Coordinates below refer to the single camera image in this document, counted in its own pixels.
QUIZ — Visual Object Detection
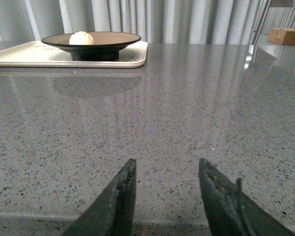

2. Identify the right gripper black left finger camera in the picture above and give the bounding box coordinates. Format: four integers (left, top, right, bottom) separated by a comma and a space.
62, 159, 136, 236

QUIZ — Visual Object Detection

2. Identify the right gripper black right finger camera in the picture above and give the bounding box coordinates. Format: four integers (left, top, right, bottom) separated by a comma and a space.
199, 158, 295, 236

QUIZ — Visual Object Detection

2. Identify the white steamed bun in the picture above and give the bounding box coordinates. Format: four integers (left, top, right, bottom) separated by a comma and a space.
69, 31, 94, 45

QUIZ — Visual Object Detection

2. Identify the black rimmed tan plate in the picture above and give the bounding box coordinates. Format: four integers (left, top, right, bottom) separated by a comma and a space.
41, 31, 141, 61

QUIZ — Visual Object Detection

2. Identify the brown cardboard box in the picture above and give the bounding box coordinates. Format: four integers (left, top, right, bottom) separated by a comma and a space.
268, 28, 295, 46

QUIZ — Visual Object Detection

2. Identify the metal shelf frame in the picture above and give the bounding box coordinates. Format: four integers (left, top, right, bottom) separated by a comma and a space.
252, 0, 295, 45

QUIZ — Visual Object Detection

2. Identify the grey pleated curtain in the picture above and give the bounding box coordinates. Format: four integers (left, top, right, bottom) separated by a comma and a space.
0, 0, 266, 45

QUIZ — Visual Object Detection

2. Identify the white bear print tray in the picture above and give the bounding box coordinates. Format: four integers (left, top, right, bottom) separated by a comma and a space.
0, 41, 148, 68

